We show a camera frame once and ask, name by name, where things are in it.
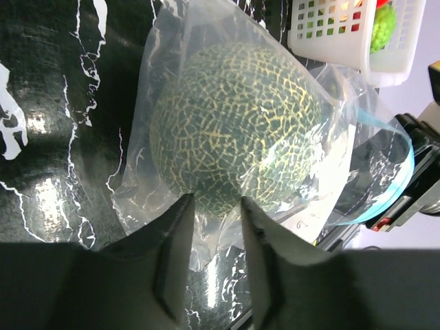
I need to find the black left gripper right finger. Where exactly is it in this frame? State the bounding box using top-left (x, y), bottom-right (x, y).
top-left (241, 197), bottom-right (439, 329)

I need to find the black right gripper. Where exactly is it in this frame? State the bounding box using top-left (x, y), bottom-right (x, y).
top-left (365, 113), bottom-right (439, 232)

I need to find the green netted fake melon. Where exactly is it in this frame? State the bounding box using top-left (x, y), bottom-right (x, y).
top-left (149, 42), bottom-right (322, 217)

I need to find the green fake custard apple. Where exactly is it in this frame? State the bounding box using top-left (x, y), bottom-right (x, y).
top-left (369, 3), bottom-right (397, 54)

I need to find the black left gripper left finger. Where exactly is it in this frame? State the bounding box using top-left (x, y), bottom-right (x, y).
top-left (1, 194), bottom-right (195, 329)

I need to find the white perforated plastic basket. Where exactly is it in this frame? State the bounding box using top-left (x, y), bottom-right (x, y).
top-left (287, 1), bottom-right (426, 88)

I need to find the clear blue-zip food bag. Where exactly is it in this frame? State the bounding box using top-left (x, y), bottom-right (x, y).
top-left (112, 1), bottom-right (415, 270)

